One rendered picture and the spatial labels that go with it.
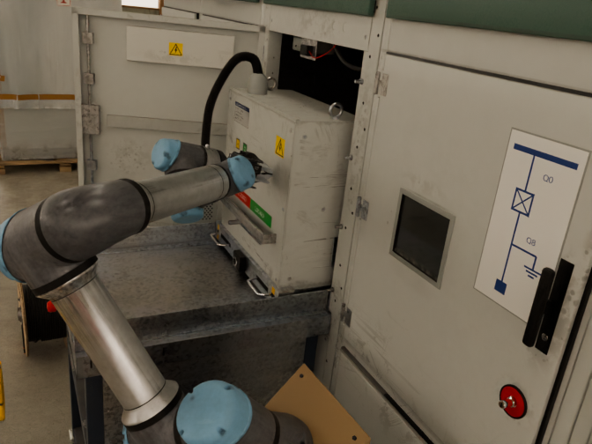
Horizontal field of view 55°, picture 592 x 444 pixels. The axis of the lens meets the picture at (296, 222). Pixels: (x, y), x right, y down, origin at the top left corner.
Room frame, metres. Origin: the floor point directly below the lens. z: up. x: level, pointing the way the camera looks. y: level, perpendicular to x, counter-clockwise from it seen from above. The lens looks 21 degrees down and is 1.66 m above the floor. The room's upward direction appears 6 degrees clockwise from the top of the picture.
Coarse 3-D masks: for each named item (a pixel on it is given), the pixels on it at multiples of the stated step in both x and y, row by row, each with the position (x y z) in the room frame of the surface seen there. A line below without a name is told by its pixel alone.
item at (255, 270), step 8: (216, 224) 1.83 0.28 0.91; (216, 232) 1.83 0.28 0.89; (224, 232) 1.76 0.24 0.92; (224, 240) 1.75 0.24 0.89; (232, 240) 1.69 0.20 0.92; (232, 248) 1.68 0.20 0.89; (240, 248) 1.62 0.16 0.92; (248, 256) 1.57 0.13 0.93; (248, 264) 1.55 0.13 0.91; (256, 264) 1.52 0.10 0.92; (248, 272) 1.55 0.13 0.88; (256, 272) 1.50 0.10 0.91; (264, 272) 1.47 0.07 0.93; (256, 280) 1.49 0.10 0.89; (264, 280) 1.44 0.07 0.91; (264, 288) 1.44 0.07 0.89; (280, 288) 1.38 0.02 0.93; (288, 288) 1.39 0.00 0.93; (264, 296) 1.44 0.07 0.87; (272, 296) 1.39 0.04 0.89
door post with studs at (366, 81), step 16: (384, 0) 1.37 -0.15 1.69; (368, 48) 1.40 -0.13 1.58; (368, 64) 1.40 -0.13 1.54; (368, 80) 1.39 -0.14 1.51; (368, 96) 1.38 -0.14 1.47; (368, 112) 1.37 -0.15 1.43; (352, 144) 1.42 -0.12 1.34; (352, 160) 1.40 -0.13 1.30; (352, 176) 1.40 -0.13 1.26; (352, 192) 1.39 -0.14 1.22; (352, 208) 1.38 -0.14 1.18; (352, 224) 1.37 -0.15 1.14; (336, 256) 1.43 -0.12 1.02; (336, 272) 1.42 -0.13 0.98; (336, 288) 1.40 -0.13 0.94; (336, 304) 1.39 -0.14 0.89; (336, 320) 1.38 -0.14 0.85; (336, 336) 1.37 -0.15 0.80
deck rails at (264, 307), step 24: (144, 240) 1.73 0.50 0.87; (168, 240) 1.77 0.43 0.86; (192, 240) 1.80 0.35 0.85; (168, 312) 1.22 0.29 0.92; (192, 312) 1.24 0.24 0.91; (216, 312) 1.27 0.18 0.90; (240, 312) 1.30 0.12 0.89; (264, 312) 1.34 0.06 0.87; (288, 312) 1.37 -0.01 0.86; (312, 312) 1.40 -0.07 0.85; (144, 336) 1.19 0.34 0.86; (168, 336) 1.21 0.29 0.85
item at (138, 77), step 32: (96, 32) 1.93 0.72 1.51; (128, 32) 1.91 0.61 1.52; (160, 32) 1.92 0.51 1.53; (192, 32) 1.94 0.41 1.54; (224, 32) 1.98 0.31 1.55; (256, 32) 1.99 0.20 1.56; (96, 64) 1.92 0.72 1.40; (128, 64) 1.94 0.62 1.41; (160, 64) 1.95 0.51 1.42; (192, 64) 1.94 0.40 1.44; (224, 64) 1.95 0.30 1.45; (96, 96) 1.92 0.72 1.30; (128, 96) 1.94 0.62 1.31; (160, 96) 1.95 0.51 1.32; (192, 96) 1.96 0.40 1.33; (224, 96) 1.98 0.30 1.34; (96, 128) 1.90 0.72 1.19; (128, 128) 1.94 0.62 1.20; (160, 128) 1.93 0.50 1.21; (192, 128) 1.95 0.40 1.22; (224, 128) 1.96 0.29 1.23; (96, 160) 1.91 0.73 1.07; (128, 160) 1.94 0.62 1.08; (160, 224) 1.92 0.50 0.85
